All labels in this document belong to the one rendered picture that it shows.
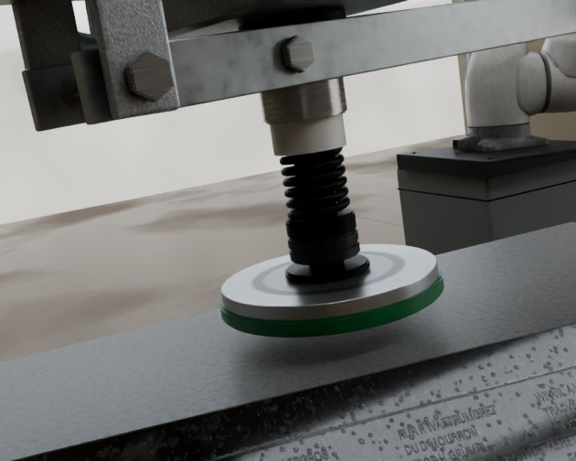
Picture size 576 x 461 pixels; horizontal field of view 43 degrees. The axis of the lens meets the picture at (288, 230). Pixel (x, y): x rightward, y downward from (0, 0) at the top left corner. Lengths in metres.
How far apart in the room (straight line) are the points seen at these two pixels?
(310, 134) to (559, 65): 1.35
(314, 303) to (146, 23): 0.27
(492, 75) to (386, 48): 1.23
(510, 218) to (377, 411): 1.22
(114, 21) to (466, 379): 0.39
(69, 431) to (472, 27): 0.53
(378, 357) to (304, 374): 0.07
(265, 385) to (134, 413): 0.11
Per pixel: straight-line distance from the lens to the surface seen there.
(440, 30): 0.75
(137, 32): 0.53
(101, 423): 0.63
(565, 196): 1.88
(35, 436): 0.64
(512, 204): 1.78
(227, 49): 0.59
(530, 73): 1.94
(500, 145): 1.90
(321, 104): 0.67
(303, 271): 0.71
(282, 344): 0.72
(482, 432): 0.63
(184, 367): 0.70
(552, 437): 0.65
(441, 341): 0.67
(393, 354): 0.66
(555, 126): 7.37
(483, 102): 1.92
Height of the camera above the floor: 1.06
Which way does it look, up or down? 11 degrees down
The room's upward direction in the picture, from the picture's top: 9 degrees counter-clockwise
